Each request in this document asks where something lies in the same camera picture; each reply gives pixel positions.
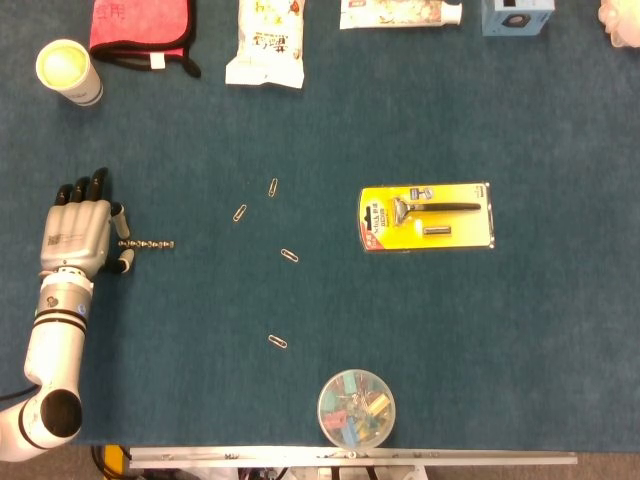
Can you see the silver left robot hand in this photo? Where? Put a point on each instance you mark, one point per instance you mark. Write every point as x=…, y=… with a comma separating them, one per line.
x=75, y=235

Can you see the white paper cup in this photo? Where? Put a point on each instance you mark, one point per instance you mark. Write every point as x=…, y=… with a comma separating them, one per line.
x=65, y=67

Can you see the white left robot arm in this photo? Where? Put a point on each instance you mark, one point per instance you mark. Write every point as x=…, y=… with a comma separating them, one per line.
x=55, y=345

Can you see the yellow razor blister pack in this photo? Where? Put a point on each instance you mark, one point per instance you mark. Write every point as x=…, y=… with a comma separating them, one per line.
x=450, y=240

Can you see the light blue speaker box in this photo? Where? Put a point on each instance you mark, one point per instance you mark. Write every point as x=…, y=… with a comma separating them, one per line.
x=517, y=20

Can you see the yellow block under rail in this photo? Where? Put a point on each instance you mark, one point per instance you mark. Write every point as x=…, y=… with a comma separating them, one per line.
x=117, y=457

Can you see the pale pink bath loofah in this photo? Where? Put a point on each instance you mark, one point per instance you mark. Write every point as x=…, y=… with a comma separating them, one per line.
x=622, y=25

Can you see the metal paper clip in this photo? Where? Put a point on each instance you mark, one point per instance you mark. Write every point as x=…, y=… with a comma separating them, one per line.
x=273, y=187
x=240, y=213
x=277, y=341
x=289, y=255

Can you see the round clear clip container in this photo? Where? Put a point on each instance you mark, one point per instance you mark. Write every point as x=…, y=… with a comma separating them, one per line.
x=356, y=407

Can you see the pink folded towel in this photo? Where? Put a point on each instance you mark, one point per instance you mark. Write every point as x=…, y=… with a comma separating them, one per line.
x=140, y=25

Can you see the white toothpaste tube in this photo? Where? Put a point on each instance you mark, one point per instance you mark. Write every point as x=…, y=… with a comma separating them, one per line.
x=395, y=14

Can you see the blue felt table cover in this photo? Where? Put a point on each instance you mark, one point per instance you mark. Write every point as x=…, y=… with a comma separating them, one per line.
x=450, y=325

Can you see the white snack bag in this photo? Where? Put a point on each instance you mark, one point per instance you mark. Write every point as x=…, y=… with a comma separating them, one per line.
x=265, y=50

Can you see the beaded metal chain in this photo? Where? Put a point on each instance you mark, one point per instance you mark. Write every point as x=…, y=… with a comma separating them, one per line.
x=146, y=244

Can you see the aluminium frame rail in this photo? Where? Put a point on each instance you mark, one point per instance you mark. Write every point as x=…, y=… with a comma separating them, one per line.
x=350, y=456

